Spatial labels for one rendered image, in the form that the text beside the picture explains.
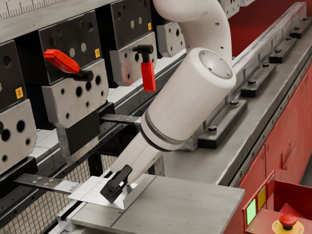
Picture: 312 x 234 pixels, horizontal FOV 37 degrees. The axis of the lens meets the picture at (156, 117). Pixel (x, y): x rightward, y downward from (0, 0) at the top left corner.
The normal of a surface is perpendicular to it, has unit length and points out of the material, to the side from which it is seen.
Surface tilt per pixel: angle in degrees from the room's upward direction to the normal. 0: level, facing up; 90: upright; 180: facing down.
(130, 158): 88
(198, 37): 119
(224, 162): 0
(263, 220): 0
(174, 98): 78
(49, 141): 0
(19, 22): 90
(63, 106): 90
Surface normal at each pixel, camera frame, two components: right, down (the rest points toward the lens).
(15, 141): 0.89, 0.08
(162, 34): -0.44, 0.39
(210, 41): -0.30, 0.70
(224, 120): -0.11, -0.92
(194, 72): -0.68, 0.13
